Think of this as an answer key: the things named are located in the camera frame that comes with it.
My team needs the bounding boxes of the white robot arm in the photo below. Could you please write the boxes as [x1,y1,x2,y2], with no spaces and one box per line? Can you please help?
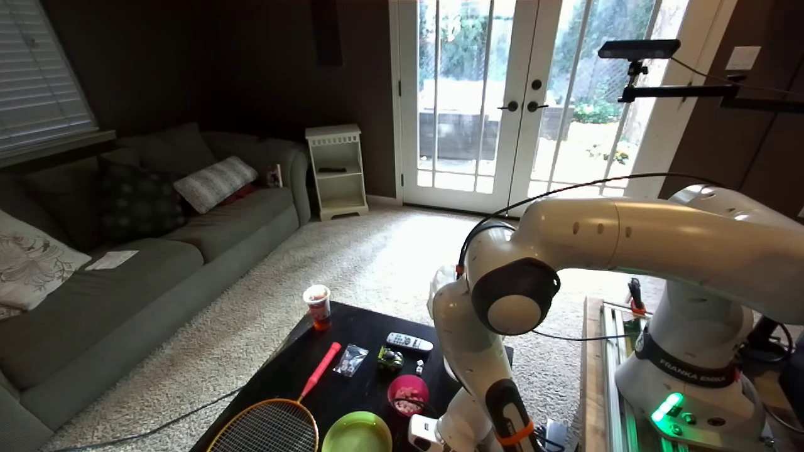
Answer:
[430,184,804,452]

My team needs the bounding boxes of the white side shelf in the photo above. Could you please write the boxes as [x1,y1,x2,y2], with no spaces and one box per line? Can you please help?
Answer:
[303,124,367,222]

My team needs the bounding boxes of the grey remote control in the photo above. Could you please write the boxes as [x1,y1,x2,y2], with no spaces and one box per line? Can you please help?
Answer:
[384,332,435,353]

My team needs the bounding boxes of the small dark green object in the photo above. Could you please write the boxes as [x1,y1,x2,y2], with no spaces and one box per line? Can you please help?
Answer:
[377,346,405,372]

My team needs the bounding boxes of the clear plastic packet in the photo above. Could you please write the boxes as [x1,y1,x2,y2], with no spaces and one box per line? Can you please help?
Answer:
[331,345,367,377]

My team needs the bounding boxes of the white french doors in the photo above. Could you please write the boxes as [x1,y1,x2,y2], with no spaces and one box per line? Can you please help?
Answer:
[386,0,739,234]

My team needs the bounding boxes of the pink bowl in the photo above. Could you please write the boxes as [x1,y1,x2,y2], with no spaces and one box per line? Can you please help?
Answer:
[386,375,431,418]

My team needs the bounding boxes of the striped white pillow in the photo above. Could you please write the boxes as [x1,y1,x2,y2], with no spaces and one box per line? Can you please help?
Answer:
[173,155,257,214]

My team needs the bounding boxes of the green plastic frisbee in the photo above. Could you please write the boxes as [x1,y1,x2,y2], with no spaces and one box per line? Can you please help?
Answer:
[321,412,393,452]

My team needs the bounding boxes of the orange badminton racket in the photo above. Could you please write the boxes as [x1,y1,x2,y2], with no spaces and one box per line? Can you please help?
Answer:
[205,341,341,452]

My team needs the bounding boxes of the grey sofa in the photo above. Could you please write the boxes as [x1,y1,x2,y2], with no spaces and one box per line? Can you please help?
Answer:
[0,124,312,452]

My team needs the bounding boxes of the dark patterned pillow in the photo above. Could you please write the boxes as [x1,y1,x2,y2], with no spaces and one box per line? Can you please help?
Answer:
[99,158,186,242]

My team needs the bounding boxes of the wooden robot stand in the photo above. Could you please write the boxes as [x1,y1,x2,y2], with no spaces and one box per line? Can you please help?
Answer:
[581,299,631,452]

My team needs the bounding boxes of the white paper on sofa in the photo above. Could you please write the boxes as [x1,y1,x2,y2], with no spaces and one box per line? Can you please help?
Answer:
[85,249,139,272]

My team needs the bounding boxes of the white patterned blanket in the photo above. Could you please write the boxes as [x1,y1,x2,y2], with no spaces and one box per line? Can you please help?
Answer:
[0,210,91,320]

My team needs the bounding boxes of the white window blinds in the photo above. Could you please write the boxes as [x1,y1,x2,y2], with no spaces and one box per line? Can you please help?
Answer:
[0,0,102,166]

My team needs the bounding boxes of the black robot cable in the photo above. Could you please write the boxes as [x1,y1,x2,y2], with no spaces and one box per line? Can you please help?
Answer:
[453,170,698,346]

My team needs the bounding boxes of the black floor cable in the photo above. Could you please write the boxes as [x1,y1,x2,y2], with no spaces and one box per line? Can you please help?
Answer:
[57,385,246,452]

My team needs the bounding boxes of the black camera on mount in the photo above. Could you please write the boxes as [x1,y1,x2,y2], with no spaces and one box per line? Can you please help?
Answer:
[599,38,804,112]

